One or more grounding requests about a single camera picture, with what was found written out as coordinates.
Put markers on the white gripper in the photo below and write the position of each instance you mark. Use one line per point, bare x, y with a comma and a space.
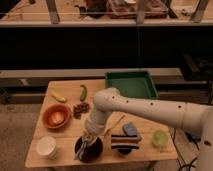
88, 138

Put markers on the grey-blue towel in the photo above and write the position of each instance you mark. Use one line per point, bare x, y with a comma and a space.
81, 150

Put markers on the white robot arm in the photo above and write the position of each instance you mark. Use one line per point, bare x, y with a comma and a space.
194, 118

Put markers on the orange food in bowl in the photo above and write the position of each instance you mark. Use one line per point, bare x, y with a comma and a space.
57, 118

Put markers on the orange bowl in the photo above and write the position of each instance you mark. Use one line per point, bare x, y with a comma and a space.
46, 116

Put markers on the brown grape cluster toy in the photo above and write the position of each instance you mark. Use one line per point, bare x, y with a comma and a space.
79, 109

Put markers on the blue sponge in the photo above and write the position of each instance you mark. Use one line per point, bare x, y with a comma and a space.
130, 129

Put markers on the yellow banana toy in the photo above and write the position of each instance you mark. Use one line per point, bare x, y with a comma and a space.
58, 97

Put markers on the green plastic tray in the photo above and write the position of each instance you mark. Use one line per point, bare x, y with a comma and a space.
133, 84

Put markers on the light green cup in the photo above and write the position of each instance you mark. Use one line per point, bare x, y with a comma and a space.
159, 139

